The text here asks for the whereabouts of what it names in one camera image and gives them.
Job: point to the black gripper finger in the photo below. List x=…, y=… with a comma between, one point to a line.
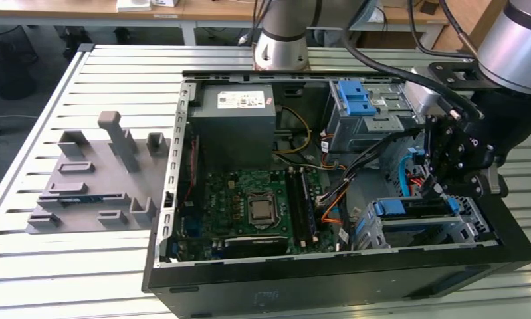
x=449, y=146
x=474, y=186

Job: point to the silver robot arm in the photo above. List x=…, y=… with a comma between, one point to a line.
x=283, y=33

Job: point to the metal disk bay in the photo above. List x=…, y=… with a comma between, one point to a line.
x=425, y=232

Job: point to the grey metal drive cage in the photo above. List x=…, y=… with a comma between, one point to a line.
x=371, y=124

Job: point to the blue plastic drive latch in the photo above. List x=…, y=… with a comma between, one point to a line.
x=355, y=99

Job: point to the RAM stick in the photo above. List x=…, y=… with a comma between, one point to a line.
x=309, y=206
x=79, y=199

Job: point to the small black desk item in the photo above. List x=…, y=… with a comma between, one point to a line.
x=429, y=8

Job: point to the CPU socket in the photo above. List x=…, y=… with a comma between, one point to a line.
x=278, y=199

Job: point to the white papers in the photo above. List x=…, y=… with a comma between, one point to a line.
x=379, y=16

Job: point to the silver CPU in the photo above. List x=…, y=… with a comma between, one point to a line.
x=259, y=210

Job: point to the grey power supply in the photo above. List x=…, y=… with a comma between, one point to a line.
x=234, y=139

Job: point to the black PC case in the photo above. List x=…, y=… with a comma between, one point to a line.
x=291, y=289

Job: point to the green motherboard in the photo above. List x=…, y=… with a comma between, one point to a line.
x=230, y=199

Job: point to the black graphics card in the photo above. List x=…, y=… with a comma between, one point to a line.
x=254, y=247

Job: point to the white labelled box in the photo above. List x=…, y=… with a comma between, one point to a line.
x=164, y=3

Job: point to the grey parts rack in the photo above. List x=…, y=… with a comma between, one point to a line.
x=96, y=156

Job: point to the wooden desk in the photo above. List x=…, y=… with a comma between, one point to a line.
x=92, y=15

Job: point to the black mesh bin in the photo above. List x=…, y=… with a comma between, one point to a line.
x=8, y=66

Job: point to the silver camera box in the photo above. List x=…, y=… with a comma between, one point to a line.
x=425, y=99

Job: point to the black camera bracket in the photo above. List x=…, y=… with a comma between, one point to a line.
x=442, y=71

